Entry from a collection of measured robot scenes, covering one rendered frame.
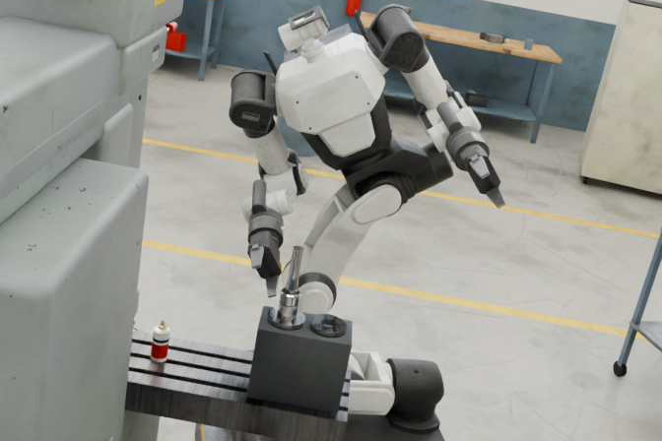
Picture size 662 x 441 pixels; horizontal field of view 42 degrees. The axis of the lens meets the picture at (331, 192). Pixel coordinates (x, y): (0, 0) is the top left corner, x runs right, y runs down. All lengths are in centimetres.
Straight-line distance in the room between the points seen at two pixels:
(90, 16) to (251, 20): 787
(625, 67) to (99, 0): 630
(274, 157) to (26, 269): 129
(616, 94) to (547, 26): 212
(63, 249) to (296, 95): 107
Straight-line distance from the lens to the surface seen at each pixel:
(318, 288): 239
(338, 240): 237
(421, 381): 268
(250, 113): 225
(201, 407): 208
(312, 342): 198
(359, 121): 221
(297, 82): 218
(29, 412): 123
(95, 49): 156
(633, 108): 768
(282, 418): 207
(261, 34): 951
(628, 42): 758
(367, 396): 260
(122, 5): 165
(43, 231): 129
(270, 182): 241
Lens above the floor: 209
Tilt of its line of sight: 20 degrees down
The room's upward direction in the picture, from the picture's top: 11 degrees clockwise
